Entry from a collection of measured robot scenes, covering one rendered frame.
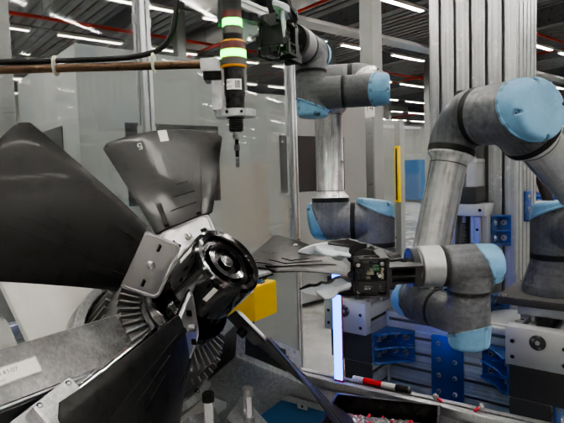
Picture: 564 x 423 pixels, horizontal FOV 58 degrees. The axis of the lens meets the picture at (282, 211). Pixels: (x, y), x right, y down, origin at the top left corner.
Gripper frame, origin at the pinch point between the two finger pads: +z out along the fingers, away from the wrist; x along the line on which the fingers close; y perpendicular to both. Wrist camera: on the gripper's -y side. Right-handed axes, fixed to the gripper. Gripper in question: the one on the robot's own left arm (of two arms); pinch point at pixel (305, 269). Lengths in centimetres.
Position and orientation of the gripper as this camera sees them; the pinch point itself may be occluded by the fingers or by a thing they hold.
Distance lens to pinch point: 93.3
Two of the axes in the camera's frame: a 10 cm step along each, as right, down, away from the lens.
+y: 0.5, 1.8, -9.8
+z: -10.0, 0.5, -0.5
